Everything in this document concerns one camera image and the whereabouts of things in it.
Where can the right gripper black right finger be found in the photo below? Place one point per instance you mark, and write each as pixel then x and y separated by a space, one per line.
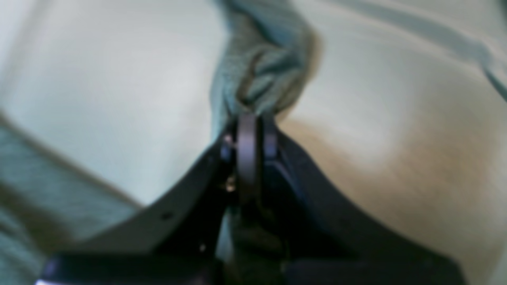
pixel 330 240

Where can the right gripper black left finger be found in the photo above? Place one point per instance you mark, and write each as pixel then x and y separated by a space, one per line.
pixel 173 241

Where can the green T-shirt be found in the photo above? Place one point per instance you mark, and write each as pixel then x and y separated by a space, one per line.
pixel 261 59

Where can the light green table cloth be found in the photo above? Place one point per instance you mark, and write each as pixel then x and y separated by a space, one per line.
pixel 404 110

